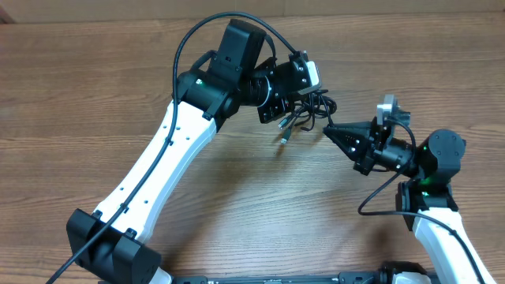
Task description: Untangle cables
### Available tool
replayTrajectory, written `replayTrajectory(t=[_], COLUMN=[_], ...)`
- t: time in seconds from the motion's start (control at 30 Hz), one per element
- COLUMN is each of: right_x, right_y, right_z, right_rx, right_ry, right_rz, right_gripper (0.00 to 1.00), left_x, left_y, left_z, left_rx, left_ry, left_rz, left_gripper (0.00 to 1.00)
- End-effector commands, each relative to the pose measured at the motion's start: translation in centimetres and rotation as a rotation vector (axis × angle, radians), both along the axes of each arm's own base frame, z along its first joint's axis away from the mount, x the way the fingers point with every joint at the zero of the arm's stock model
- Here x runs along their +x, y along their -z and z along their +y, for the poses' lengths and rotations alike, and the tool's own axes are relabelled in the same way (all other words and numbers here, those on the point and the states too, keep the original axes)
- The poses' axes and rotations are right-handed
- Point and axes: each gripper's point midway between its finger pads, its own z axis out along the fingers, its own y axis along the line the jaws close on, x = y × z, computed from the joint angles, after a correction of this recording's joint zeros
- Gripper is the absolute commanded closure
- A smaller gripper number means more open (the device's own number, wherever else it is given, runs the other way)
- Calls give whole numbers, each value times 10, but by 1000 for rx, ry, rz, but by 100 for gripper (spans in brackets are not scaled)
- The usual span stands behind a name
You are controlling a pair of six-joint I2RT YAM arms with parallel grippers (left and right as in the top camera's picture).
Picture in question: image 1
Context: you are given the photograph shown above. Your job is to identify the black USB-A cable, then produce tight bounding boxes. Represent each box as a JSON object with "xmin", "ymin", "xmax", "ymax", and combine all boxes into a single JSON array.
[{"xmin": 277, "ymin": 92, "xmax": 328, "ymax": 144}]

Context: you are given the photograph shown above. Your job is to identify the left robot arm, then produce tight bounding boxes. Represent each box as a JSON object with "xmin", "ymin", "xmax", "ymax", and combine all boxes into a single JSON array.
[{"xmin": 66, "ymin": 12, "xmax": 321, "ymax": 283}]

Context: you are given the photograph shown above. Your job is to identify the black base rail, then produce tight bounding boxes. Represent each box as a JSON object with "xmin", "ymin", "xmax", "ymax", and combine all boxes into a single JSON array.
[{"xmin": 172, "ymin": 271, "xmax": 387, "ymax": 284}]

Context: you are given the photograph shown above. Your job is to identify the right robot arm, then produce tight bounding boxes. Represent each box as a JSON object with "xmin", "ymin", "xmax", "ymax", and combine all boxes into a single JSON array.
[{"xmin": 323, "ymin": 115, "xmax": 495, "ymax": 283}]

